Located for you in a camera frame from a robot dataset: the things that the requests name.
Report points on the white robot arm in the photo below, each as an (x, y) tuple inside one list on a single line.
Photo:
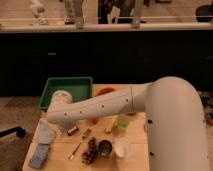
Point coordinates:
[(176, 130)]

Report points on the orange bowl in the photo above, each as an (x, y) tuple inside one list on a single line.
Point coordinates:
[(105, 91)]

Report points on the green plastic tray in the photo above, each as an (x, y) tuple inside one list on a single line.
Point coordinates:
[(79, 87)]

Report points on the orange fruit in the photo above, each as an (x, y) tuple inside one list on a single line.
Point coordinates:
[(93, 121)]

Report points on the green cup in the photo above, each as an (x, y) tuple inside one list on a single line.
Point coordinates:
[(122, 122)]

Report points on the metal cup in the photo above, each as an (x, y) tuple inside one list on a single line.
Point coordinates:
[(105, 148)]

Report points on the white cup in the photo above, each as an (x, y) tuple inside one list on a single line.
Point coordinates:
[(122, 148)]

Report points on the bunch of dark grapes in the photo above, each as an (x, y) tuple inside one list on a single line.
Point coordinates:
[(91, 154)]

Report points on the grey folded cloth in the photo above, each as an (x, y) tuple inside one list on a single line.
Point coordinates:
[(46, 135)]

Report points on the metal fork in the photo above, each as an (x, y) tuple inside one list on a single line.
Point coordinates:
[(83, 137)]

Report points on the blue sponge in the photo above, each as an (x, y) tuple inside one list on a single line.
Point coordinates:
[(39, 156)]

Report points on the black chair base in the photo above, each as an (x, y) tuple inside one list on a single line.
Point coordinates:
[(18, 131)]

